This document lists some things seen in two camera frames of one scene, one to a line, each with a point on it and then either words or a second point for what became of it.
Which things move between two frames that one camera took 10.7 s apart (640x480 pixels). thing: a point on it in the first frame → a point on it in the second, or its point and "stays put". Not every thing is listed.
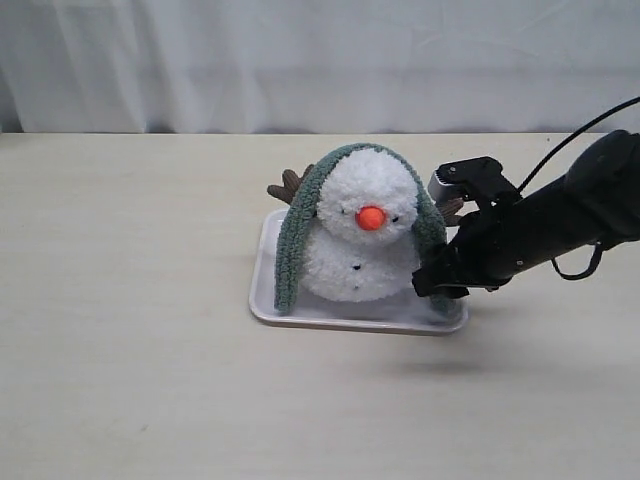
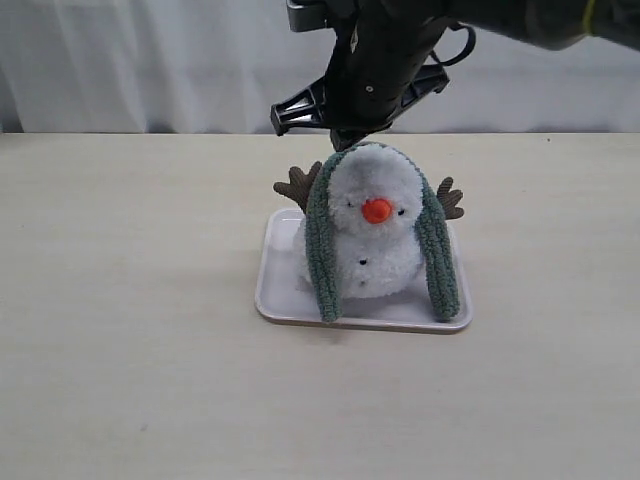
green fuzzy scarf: [431, 224] → [433, 232]
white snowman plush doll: [362, 244] stays put
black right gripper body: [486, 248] → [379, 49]
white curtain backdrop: [315, 66] stays put
